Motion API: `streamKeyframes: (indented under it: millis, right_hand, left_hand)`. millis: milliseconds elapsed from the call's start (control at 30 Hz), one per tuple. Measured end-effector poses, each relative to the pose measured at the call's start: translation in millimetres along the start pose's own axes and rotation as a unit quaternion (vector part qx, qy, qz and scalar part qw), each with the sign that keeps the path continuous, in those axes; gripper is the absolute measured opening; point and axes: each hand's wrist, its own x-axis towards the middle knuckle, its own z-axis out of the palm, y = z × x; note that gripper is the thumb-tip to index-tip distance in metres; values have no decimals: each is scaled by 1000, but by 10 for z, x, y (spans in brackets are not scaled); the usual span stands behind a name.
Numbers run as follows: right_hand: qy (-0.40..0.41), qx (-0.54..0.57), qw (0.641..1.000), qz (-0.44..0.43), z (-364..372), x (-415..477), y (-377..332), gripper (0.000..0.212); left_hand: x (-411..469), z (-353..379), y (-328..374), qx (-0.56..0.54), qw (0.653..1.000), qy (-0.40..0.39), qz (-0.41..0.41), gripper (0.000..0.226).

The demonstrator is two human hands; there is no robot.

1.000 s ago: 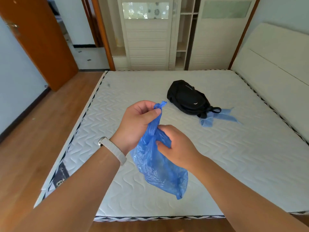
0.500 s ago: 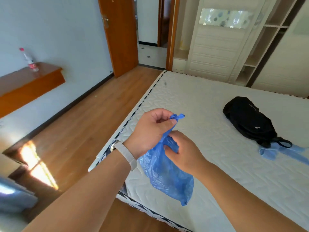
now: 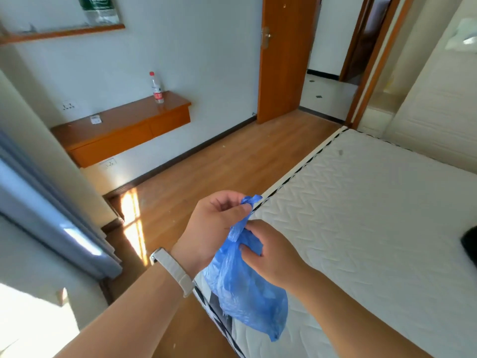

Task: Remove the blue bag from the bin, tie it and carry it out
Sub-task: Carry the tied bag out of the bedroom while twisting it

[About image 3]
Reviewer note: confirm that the person's left hand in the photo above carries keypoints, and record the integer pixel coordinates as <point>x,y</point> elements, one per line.
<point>201,234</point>

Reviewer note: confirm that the person's right hand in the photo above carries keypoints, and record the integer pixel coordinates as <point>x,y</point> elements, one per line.
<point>279,257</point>

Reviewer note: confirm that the person's right thumb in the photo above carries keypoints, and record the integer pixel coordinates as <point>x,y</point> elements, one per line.
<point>261,229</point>

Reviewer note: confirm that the person's left thumb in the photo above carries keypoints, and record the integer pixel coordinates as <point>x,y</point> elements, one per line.
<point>238,216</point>

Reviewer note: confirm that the blue plastic bag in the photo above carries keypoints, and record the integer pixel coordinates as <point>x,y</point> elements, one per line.
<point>244,294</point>

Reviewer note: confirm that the person's left forearm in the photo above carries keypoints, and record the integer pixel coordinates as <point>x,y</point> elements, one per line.
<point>130,316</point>

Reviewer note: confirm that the person's right forearm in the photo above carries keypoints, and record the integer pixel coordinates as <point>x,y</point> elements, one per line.
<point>350,320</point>

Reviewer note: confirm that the white wristwatch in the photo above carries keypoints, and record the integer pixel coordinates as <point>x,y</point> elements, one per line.
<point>173,270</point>

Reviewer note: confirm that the white quilted mattress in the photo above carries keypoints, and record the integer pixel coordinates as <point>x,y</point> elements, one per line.
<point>372,227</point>

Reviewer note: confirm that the clear water bottle red cap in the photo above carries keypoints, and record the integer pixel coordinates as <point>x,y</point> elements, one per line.
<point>157,89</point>

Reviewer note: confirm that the small white card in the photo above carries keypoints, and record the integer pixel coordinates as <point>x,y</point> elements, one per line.
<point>96,119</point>

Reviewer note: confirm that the grey-blue curtain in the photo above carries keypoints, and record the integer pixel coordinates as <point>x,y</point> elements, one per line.
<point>44,205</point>

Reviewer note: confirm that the black object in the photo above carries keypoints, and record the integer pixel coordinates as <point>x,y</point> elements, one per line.
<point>470,247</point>

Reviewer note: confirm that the dark wooden door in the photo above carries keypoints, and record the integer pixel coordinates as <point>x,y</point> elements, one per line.
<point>367,37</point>

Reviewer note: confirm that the beige padded headboard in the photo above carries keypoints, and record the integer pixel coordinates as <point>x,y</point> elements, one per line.
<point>439,100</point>

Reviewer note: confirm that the wrapped pack of water bottles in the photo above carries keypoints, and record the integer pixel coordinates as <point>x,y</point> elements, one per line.
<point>98,11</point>

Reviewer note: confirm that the white wall socket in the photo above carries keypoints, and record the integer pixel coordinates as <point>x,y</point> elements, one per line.
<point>68,106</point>
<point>110,163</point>

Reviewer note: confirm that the wall-mounted wooden desk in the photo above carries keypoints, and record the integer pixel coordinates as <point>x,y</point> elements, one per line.
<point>123,130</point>

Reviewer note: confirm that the wooden door frame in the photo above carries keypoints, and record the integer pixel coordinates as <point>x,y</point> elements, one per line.
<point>376,63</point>

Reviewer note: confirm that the wooden wall shelf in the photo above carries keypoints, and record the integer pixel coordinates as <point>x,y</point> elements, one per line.
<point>59,33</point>

